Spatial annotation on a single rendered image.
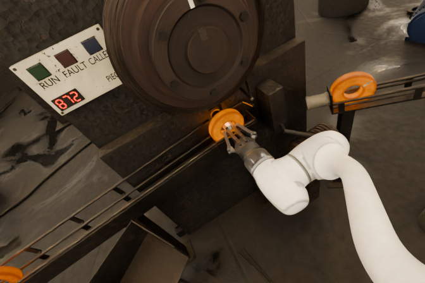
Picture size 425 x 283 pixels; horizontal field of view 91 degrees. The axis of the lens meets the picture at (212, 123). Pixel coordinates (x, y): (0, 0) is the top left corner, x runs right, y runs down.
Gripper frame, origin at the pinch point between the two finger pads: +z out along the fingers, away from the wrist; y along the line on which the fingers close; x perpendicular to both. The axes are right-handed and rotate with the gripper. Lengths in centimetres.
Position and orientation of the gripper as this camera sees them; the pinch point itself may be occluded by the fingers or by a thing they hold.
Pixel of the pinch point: (225, 123)
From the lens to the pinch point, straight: 85.4
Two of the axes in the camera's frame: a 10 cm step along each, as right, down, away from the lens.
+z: -4.3, -5.6, 7.1
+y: 8.5, -5.1, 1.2
